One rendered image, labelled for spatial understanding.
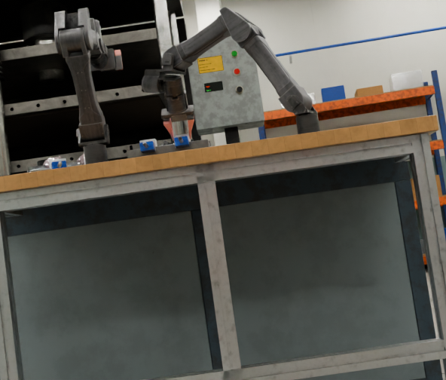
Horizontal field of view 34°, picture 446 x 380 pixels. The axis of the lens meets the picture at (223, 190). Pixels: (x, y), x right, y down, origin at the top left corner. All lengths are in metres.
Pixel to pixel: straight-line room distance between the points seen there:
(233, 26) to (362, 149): 0.55
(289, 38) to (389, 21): 1.23
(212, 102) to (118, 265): 1.15
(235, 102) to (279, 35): 6.15
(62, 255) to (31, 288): 0.14
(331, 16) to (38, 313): 7.50
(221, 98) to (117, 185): 1.41
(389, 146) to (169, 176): 0.57
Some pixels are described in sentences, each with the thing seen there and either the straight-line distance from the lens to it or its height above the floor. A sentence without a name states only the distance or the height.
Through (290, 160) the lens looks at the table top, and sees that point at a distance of 1.89.
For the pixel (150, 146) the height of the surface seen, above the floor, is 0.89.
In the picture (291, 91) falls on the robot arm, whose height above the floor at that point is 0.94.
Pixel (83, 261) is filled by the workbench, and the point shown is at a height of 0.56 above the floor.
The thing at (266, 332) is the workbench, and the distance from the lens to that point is 2.30.
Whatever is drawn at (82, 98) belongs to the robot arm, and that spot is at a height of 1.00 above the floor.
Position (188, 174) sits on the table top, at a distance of 1.88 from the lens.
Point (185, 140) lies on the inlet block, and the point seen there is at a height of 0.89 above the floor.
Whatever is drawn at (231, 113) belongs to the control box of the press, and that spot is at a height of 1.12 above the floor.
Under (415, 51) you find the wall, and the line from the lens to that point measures 9.40.
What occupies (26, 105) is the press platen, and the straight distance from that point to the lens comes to 3.30.
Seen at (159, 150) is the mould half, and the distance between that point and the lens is 2.34.
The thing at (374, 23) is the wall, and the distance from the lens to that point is 9.43.
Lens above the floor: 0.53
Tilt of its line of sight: 5 degrees up
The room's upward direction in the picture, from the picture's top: 8 degrees counter-clockwise
